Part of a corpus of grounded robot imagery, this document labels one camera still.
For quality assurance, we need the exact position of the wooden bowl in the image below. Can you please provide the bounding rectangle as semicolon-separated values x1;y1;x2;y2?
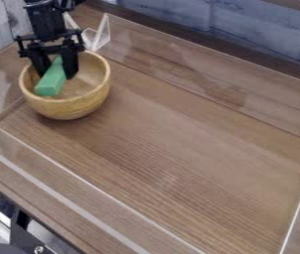
19;51;112;120

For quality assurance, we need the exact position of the clear acrylic front wall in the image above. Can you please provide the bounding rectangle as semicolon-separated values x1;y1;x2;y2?
0;128;207;254

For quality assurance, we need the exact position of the clear acrylic corner bracket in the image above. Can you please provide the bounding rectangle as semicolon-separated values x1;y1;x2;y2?
62;12;112;53

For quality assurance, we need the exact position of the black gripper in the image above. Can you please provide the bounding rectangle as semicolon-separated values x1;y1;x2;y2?
15;3;83;79

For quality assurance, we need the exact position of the black table leg bracket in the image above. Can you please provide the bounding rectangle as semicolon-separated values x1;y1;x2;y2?
10;209;57;254

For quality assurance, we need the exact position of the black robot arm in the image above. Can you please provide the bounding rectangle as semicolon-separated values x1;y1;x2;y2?
15;0;85;79

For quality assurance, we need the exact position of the green stick block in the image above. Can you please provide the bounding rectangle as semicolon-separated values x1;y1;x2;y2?
35;57;67;96

